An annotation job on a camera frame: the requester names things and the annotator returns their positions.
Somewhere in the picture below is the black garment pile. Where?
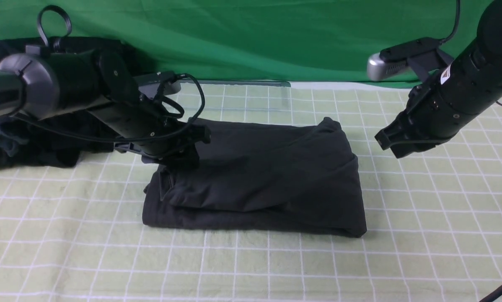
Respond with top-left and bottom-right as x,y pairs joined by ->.
0,37 -> 142,170

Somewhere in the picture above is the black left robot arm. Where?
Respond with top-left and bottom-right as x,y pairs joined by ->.
0,45 -> 211,168

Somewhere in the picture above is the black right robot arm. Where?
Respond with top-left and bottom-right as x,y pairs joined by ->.
367,0 -> 502,159

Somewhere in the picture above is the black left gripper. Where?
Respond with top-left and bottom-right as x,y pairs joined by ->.
114,125 -> 211,169

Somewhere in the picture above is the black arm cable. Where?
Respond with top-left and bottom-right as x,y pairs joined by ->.
439,0 -> 462,44
14,5 -> 205,143

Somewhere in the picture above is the green checkered table mat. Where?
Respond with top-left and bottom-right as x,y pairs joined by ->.
0,83 -> 502,302

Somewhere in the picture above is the green backdrop cloth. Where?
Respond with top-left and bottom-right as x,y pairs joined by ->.
0,0 -> 494,89

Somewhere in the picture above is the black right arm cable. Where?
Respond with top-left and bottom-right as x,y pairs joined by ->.
439,0 -> 462,44

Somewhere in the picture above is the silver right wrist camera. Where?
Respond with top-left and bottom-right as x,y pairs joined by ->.
367,37 -> 454,82

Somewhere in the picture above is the gray long-sleeve top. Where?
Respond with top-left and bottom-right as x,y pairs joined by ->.
142,117 -> 367,238

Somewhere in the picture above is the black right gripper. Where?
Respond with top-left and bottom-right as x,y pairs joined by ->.
374,118 -> 452,159

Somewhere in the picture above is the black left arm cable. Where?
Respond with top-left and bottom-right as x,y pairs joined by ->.
14,5 -> 205,143

